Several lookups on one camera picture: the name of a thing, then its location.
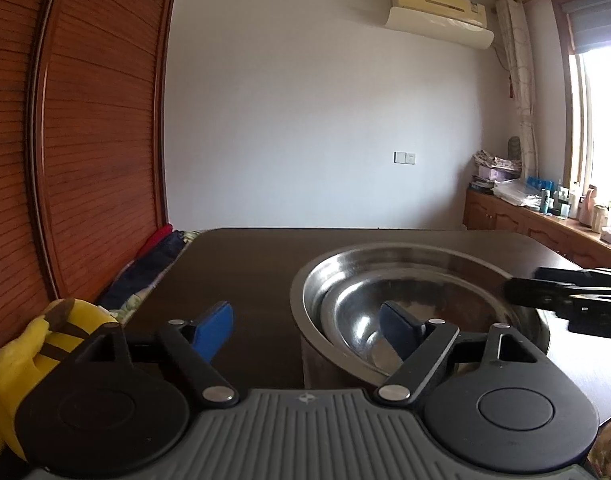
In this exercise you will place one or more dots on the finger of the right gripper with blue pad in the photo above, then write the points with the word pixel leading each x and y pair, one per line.
pixel 583 277

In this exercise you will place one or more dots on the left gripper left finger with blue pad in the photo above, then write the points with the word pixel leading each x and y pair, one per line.
pixel 191 345

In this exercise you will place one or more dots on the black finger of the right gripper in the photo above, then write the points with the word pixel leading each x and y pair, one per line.
pixel 586 308

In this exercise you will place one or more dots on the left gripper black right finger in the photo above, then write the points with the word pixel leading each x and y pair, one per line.
pixel 423 347

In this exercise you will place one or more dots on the large steel bowl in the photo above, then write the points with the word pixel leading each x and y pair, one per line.
pixel 336 298

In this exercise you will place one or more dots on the wooden sideboard cabinet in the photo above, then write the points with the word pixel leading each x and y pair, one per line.
pixel 566 237

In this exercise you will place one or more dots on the floral bed blanket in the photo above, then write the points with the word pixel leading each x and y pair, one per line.
pixel 127 311

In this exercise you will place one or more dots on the red and navy folded clothes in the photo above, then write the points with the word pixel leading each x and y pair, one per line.
pixel 159 252

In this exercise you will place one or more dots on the blue bottles on cabinet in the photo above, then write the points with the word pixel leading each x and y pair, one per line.
pixel 546 189

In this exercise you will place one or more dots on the stack of papers and bags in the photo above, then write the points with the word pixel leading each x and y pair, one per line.
pixel 501 178

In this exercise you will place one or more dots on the yellow plush toy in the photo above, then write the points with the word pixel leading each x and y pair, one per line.
pixel 44 344

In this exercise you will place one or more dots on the patterned white curtain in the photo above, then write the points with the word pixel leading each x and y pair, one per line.
pixel 517 44

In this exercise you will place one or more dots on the white air conditioner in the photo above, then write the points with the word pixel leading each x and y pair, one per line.
pixel 463 22

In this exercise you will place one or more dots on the wooden louvered wardrobe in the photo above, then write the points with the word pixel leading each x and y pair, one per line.
pixel 81 146

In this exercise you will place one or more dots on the white wall switch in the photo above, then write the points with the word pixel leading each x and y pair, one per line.
pixel 404 158

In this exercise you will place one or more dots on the window with wooden frame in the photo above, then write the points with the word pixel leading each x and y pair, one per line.
pixel 584 29

